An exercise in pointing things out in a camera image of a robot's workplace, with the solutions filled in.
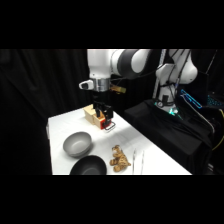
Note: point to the cyan lit keyboard device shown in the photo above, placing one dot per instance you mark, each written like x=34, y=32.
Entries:
x=216, y=100

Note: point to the blue lit screen device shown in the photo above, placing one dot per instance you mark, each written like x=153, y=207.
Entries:
x=191, y=98

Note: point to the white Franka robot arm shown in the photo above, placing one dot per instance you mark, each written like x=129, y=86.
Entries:
x=100, y=63

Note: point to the clear plastic tongs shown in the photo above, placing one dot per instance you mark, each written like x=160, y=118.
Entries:
x=138, y=161

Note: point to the striped tiger plush toy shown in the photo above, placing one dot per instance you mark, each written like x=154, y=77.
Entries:
x=119, y=159

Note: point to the black bowl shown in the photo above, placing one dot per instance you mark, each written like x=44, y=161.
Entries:
x=89, y=165

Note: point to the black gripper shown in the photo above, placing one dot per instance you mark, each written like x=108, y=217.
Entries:
x=102, y=106

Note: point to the yellowish wrist connector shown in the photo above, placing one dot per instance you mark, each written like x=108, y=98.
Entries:
x=118, y=89

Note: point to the small green light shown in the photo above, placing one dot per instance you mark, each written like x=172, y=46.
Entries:
x=172, y=111

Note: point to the grey bowl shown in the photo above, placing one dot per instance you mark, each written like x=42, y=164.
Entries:
x=77, y=143

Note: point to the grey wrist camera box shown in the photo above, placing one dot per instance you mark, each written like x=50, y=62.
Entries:
x=85, y=84

